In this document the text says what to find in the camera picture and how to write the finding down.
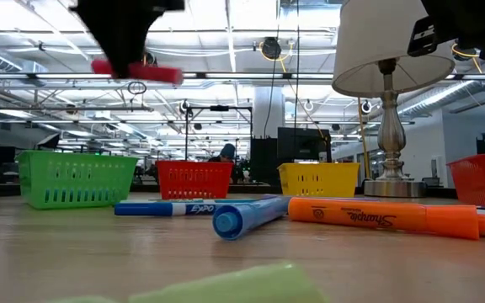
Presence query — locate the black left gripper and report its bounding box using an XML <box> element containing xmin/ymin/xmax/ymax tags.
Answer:
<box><xmin>70</xmin><ymin>0</ymin><xmax>184</xmax><ymax>79</ymax></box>

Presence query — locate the white shade table lamp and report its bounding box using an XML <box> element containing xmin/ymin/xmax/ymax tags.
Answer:
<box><xmin>331</xmin><ymin>0</ymin><xmax>456</xmax><ymax>199</ymax></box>

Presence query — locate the red plastic basket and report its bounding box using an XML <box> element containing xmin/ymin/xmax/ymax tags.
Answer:
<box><xmin>446</xmin><ymin>153</ymin><xmax>485</xmax><ymax>207</ymax></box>
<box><xmin>155</xmin><ymin>160</ymin><xmax>235</xmax><ymax>200</ymax></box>

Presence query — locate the orange Sharpie highlighter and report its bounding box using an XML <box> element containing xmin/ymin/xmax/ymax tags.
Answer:
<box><xmin>287</xmin><ymin>196</ymin><xmax>481</xmax><ymax>241</ymax></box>

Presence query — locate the blue Expo marker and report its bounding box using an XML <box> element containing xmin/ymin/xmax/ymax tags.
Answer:
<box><xmin>114</xmin><ymin>201</ymin><xmax>221</xmax><ymax>218</ymax></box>

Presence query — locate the person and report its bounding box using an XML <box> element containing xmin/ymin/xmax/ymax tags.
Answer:
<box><xmin>207</xmin><ymin>142</ymin><xmax>238</xmax><ymax>164</ymax></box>

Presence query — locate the yellow-green highlighter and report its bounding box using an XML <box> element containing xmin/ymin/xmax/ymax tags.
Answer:
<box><xmin>48</xmin><ymin>263</ymin><xmax>330</xmax><ymax>303</ymax></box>

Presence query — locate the yellow plastic basket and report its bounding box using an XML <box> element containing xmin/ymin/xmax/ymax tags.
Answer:
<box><xmin>277</xmin><ymin>162</ymin><xmax>361</xmax><ymax>198</ymax></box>

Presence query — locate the black ceiling cable reel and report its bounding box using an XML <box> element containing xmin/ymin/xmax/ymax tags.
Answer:
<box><xmin>259</xmin><ymin>36</ymin><xmax>284</xmax><ymax>61</ymax></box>

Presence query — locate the black tilted monitor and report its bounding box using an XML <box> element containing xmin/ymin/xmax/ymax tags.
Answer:
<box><xmin>35</xmin><ymin>132</ymin><xmax>61</xmax><ymax>151</ymax></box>

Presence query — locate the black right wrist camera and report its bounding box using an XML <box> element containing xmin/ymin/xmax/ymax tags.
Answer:
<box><xmin>408</xmin><ymin>15</ymin><xmax>440</xmax><ymax>58</ymax></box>

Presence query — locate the green plastic basket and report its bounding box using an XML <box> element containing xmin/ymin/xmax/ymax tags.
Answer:
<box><xmin>14</xmin><ymin>150</ymin><xmax>139</xmax><ymax>210</ymax></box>

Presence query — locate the blue highlighter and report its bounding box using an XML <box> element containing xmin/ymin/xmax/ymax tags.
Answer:
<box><xmin>211</xmin><ymin>195</ymin><xmax>292</xmax><ymax>242</ymax></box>

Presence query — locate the black stand frame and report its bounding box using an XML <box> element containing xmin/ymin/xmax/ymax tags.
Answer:
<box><xmin>183</xmin><ymin>104</ymin><xmax>253</xmax><ymax>163</ymax></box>

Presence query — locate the pink Sharpie highlighter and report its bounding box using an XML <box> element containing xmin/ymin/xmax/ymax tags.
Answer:
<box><xmin>90</xmin><ymin>58</ymin><xmax>184</xmax><ymax>85</ymax></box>

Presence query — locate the yellow hanging cord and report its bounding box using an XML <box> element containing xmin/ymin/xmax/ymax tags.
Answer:
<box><xmin>356</xmin><ymin>97</ymin><xmax>372</xmax><ymax>180</ymax></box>

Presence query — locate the black cabinet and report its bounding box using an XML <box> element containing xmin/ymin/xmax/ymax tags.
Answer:
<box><xmin>249</xmin><ymin>137</ymin><xmax>280</xmax><ymax>186</ymax></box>

